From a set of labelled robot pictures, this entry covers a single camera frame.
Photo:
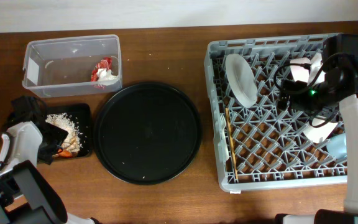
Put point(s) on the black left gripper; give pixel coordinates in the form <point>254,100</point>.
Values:
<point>45,156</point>

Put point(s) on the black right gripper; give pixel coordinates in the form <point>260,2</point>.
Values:
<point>294,101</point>

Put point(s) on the orange carrot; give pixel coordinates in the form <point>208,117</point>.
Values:
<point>64,153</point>

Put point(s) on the pink bowl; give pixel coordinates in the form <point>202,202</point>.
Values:
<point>299,73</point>

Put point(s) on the cream paper cup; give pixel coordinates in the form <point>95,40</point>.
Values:
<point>318,135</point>

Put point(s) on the light blue plastic cup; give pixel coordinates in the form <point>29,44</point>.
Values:
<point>336,146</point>

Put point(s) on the red and white wrapper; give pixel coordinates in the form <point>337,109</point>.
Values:
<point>103,73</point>

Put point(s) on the grey plate with food scraps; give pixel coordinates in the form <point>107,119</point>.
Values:
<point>241,80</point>

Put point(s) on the wooden chopstick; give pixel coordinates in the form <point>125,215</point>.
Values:
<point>231,144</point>

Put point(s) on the white plastic fork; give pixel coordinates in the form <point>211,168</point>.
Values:
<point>223,137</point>

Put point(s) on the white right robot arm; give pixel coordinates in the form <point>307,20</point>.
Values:
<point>340,64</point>

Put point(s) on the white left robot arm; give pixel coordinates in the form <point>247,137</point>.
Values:
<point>25,196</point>

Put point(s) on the grey dishwasher rack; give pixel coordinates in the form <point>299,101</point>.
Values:
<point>271,150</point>

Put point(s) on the rice and shell scraps pile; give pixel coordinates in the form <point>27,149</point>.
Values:
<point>72,142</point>

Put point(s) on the black rectangular tray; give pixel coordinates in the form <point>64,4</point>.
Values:
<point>79,113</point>

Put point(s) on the clear plastic bin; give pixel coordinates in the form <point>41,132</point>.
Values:
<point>63,67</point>

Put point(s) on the round black tray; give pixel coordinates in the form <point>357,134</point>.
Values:
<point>147,133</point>

